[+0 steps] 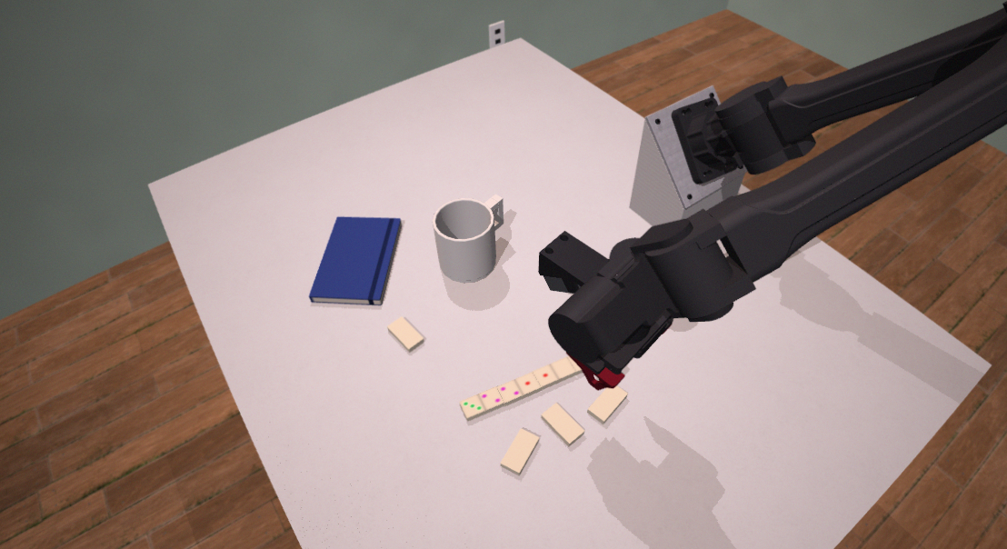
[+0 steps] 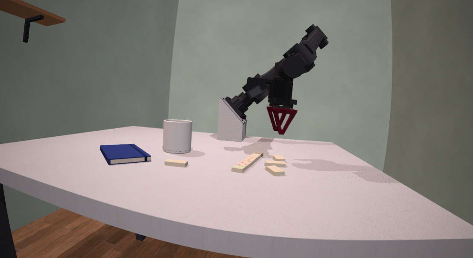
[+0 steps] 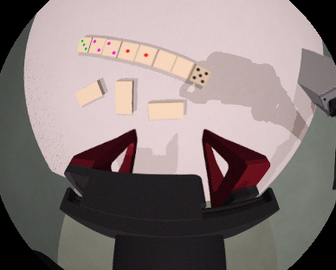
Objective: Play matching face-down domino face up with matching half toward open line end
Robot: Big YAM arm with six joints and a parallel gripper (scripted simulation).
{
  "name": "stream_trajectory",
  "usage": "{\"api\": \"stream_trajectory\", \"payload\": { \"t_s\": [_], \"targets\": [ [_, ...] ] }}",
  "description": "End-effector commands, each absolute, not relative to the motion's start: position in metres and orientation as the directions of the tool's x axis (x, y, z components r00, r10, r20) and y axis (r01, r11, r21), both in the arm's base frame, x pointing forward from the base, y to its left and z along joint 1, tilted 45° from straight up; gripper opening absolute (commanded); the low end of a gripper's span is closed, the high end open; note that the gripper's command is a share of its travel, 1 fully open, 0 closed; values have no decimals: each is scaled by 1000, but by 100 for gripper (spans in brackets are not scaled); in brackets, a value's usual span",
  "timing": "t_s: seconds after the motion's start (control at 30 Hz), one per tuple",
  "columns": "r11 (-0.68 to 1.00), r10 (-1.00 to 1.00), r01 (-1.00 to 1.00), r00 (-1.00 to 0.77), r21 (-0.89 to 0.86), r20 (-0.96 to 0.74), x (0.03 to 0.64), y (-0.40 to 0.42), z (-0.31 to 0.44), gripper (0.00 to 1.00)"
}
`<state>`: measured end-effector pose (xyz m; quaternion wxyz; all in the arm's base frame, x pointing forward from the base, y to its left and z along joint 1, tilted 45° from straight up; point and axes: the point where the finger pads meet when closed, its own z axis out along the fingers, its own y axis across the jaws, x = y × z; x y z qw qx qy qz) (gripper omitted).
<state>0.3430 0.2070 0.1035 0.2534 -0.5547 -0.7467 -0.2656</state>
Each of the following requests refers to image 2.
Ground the blue notebook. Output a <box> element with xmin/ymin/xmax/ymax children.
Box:
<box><xmin>100</xmin><ymin>144</ymin><xmax>151</xmax><ymax>165</ymax></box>

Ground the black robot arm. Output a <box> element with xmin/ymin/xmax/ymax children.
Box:
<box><xmin>225</xmin><ymin>24</ymin><xmax>329</xmax><ymax>119</ymax></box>

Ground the grey mug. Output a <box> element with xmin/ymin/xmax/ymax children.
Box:
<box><xmin>163</xmin><ymin>120</ymin><xmax>192</xmax><ymax>154</ymax></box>

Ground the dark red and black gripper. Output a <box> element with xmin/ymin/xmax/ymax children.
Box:
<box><xmin>267</xmin><ymin>80</ymin><xmax>298</xmax><ymax>135</ymax></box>

